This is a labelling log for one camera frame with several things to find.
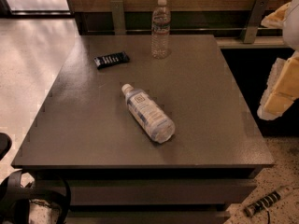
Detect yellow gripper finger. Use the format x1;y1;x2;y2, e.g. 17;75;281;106
257;53;299;120
261;3;291;29

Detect blue labelled plastic bottle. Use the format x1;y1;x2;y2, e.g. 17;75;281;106
121;84;176;144

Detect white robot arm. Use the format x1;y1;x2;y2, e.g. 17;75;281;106
257;0;299;120

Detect clear water bottle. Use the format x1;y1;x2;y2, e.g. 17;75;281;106
151;0;171;59

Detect black white power strip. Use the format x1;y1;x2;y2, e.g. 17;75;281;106
244;186;294;217

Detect black remote control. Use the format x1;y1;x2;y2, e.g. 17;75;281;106
93;51;130;69

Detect dark grey table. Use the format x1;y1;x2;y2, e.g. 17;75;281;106
12;35;274;224

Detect black round object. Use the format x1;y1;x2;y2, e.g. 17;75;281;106
0;133;12;160

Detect black headphones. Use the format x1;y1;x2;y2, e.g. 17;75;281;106
0;170;71;224

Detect right metal bracket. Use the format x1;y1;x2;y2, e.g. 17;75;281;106
241;0;269;44

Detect metal bracket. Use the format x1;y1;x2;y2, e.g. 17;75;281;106
110;0;126;35
241;0;269;44

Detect left metal bracket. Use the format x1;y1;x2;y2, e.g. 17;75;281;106
110;0;126;35

